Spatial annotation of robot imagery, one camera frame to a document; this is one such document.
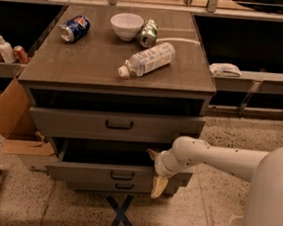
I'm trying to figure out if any grey top drawer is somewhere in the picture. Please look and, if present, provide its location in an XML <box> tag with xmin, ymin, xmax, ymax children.
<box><xmin>30</xmin><ymin>107</ymin><xmax>205</xmax><ymax>143</ymax></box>

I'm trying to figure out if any white ceramic bowl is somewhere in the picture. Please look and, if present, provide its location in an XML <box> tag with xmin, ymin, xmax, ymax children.
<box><xmin>110</xmin><ymin>13</ymin><xmax>144</xmax><ymax>41</ymax></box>

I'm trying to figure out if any folded white cloth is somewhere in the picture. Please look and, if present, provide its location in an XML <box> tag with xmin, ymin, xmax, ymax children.
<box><xmin>209</xmin><ymin>63</ymin><xmax>242</xmax><ymax>78</ymax></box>

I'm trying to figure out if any clear plastic water bottle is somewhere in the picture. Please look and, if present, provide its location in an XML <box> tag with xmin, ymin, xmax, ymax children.
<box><xmin>118</xmin><ymin>42</ymin><xmax>176</xmax><ymax>78</ymax></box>

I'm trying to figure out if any red soda can right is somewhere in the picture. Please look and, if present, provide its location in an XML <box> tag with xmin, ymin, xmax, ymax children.
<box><xmin>13</xmin><ymin>45</ymin><xmax>30</xmax><ymax>64</ymax></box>

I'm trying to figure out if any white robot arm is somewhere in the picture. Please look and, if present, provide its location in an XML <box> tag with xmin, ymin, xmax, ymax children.
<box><xmin>149</xmin><ymin>136</ymin><xmax>283</xmax><ymax>226</ymax></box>

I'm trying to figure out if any cardboard box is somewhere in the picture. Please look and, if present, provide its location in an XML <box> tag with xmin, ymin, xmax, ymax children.
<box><xmin>0</xmin><ymin>75</ymin><xmax>66</xmax><ymax>173</ymax></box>

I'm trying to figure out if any grey bottom drawer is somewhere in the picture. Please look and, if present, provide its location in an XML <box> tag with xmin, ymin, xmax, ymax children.
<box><xmin>65</xmin><ymin>176</ymin><xmax>179</xmax><ymax>199</ymax></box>

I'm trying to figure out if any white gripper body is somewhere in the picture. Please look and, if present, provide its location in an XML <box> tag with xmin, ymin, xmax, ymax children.
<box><xmin>154</xmin><ymin>149</ymin><xmax>185</xmax><ymax>178</ymax></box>

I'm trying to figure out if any grey drawer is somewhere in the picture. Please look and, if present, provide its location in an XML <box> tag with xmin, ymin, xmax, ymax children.
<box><xmin>65</xmin><ymin>176</ymin><xmax>179</xmax><ymax>199</ymax></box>
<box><xmin>30</xmin><ymin>107</ymin><xmax>205</xmax><ymax>143</ymax></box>
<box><xmin>45</xmin><ymin>137</ymin><xmax>170</xmax><ymax>187</ymax></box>

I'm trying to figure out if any blue pepsi can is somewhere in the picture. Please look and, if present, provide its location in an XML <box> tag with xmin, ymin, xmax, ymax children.
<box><xmin>59</xmin><ymin>15</ymin><xmax>91</xmax><ymax>42</ymax></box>

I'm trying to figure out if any green soda can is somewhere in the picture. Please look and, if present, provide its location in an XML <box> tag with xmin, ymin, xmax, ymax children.
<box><xmin>137</xmin><ymin>19</ymin><xmax>158</xmax><ymax>48</ymax></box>

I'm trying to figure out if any grey drawer cabinet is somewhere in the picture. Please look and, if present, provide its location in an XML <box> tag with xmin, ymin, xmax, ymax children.
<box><xmin>9</xmin><ymin>0</ymin><xmax>223</xmax><ymax>202</ymax></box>

